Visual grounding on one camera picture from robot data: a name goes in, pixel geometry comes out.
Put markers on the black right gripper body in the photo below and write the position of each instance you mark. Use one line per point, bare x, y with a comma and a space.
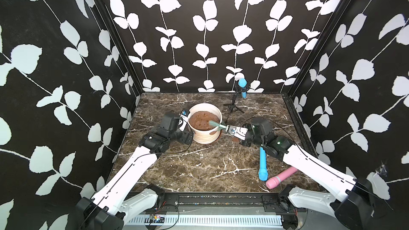
250, 138

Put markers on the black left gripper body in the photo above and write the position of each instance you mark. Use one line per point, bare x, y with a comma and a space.
181, 136

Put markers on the white wavy ceramic pot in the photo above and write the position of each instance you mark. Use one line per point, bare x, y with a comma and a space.
206, 137

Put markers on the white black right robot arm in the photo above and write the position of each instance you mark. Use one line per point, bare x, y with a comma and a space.
350, 200

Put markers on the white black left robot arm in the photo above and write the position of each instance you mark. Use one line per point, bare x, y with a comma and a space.
110, 208

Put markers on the brown soil in pot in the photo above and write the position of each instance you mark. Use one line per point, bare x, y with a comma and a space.
200, 120

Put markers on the black tripod microphone stand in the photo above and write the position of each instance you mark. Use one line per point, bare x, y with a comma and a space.
232, 107

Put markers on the blue handheld microphone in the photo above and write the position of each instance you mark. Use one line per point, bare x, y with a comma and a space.
262, 174

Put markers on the blue microphone on stand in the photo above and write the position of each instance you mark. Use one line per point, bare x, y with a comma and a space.
242, 83

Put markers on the pink handheld microphone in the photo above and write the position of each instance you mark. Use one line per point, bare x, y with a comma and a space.
275, 181

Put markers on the small green circuit board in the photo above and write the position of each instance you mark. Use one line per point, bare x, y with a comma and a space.
157, 219

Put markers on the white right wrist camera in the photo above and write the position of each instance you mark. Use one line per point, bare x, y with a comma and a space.
239, 132

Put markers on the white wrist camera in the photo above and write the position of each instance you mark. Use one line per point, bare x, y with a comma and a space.
239, 132
183, 122

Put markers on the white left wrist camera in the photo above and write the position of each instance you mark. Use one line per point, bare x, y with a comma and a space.
183, 122

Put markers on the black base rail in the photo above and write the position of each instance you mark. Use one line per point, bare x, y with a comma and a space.
269, 202

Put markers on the white slotted cable duct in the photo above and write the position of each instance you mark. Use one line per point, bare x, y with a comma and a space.
212, 220

